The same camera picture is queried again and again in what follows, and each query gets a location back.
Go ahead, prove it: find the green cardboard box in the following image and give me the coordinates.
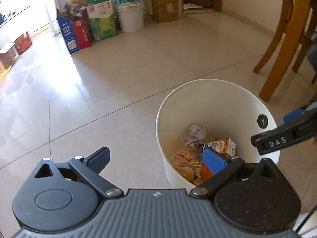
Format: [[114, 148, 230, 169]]
[[85, 0, 117, 41]]

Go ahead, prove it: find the blue cardboard box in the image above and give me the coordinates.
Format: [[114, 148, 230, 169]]
[[57, 17, 80, 54]]

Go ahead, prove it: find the wooden chair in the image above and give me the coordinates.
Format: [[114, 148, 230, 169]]
[[253, 0, 316, 102]]

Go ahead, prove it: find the brown cardboard box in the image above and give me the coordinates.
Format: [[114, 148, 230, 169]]
[[151, 0, 180, 23]]

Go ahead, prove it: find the white tissue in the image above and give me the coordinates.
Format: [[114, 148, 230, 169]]
[[179, 135, 216, 152]]

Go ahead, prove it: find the red storage box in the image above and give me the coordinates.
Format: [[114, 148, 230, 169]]
[[14, 32, 32, 55]]

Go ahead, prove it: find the lilac paper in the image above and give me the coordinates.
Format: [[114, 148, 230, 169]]
[[189, 125, 207, 140]]

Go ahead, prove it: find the clear plastic bag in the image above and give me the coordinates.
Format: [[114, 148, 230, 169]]
[[169, 147, 204, 186]]

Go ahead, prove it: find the white plastic trash bin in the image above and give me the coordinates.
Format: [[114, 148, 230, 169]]
[[156, 79, 277, 191]]

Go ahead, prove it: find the white plastic bucket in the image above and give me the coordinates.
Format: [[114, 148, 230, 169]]
[[115, 2, 145, 33]]

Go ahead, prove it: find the red cardboard box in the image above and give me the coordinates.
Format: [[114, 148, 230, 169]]
[[72, 19, 93, 49]]

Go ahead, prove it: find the orange peel half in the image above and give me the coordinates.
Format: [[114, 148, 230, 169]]
[[200, 165, 214, 182]]

